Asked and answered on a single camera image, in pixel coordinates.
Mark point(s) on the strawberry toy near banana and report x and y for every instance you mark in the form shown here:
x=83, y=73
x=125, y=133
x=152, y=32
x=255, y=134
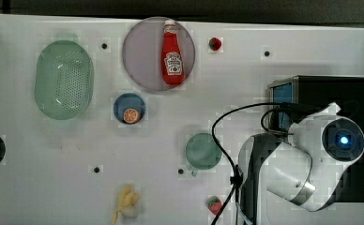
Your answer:
x=214, y=204

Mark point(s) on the peeled banana toy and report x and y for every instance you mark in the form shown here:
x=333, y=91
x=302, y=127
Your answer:
x=127, y=198

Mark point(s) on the orange slice toy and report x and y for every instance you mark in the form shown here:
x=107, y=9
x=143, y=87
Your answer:
x=131, y=116

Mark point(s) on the grey round plate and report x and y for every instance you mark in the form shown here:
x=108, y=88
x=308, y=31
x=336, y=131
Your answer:
x=142, y=50

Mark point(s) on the blue small bowl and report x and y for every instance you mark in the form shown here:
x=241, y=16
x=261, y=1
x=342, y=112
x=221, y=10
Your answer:
x=126, y=101

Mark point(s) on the red ketchup bottle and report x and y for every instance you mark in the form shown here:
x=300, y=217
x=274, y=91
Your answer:
x=171, y=59

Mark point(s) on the green oval colander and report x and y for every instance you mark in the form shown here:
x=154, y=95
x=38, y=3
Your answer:
x=64, y=80

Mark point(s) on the black toaster oven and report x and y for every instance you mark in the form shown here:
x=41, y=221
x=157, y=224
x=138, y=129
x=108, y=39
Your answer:
x=315, y=93

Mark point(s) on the strawberry toy near plate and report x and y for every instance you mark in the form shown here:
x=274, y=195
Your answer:
x=215, y=44

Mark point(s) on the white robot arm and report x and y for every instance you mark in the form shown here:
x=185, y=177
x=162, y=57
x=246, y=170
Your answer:
x=303, y=166

